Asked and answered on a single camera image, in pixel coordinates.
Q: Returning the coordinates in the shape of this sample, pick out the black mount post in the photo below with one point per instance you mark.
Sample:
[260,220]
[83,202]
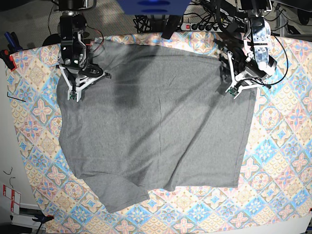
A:
[171,26]

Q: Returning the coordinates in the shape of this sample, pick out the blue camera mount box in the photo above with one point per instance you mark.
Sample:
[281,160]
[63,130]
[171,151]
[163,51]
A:
[154,7]

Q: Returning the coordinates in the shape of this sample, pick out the grey T-shirt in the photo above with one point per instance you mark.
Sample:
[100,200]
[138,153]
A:
[163,120]

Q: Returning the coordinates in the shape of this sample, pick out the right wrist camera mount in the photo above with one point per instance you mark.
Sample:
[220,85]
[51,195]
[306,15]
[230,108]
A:
[75,91]

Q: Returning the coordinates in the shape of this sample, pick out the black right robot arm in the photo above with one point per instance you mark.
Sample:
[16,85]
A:
[76,56]

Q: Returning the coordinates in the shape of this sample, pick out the red black clamp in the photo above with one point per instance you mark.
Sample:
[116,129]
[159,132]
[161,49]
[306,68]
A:
[8,59]

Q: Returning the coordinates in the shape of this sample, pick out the patterned tile tablecloth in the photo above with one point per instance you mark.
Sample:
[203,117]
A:
[275,182]

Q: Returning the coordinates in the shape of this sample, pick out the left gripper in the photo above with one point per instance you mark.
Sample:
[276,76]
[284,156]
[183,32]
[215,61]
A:
[240,65]

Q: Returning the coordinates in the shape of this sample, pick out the red white label tag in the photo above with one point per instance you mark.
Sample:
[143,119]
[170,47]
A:
[10,199]

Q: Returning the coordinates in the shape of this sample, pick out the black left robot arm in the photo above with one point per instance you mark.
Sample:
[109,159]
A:
[257,35]

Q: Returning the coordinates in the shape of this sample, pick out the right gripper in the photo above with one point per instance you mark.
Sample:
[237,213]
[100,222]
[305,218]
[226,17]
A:
[90,71]

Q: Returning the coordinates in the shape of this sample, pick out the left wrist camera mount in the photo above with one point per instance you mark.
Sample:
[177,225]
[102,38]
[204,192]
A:
[241,81]

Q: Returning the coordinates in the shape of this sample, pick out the white power strip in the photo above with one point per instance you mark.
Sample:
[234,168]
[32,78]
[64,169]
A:
[200,27]

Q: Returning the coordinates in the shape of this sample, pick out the blue orange bottom clamp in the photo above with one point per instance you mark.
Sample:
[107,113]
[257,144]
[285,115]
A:
[42,219]

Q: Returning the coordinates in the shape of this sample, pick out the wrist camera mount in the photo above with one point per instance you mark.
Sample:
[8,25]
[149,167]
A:
[241,81]
[75,91]

